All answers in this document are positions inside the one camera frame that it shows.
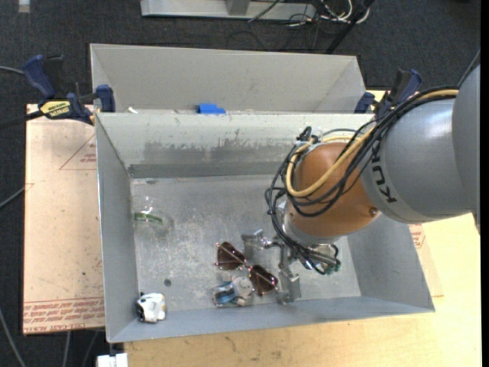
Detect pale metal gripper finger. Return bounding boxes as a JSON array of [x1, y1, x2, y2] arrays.
[[241, 230, 273, 258], [276, 270, 302, 305]]

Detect brown sunglasses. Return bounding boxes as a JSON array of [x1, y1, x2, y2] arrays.
[[215, 242, 279, 297]]

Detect clear and blue plastic object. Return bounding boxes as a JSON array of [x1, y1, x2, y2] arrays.
[[212, 275, 255, 307]]

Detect grey metal bin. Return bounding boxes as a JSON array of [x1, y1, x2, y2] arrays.
[[89, 43, 436, 344]]

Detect clear glass cup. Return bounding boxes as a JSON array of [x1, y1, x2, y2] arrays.
[[131, 195, 175, 237]]

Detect white and black toy animal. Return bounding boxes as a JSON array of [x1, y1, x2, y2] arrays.
[[134, 292, 167, 324]]

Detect blue block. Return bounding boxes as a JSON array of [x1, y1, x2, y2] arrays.
[[196, 102, 227, 115]]

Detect brown cardboard board red print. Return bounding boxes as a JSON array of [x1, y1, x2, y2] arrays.
[[22, 103, 444, 336]]

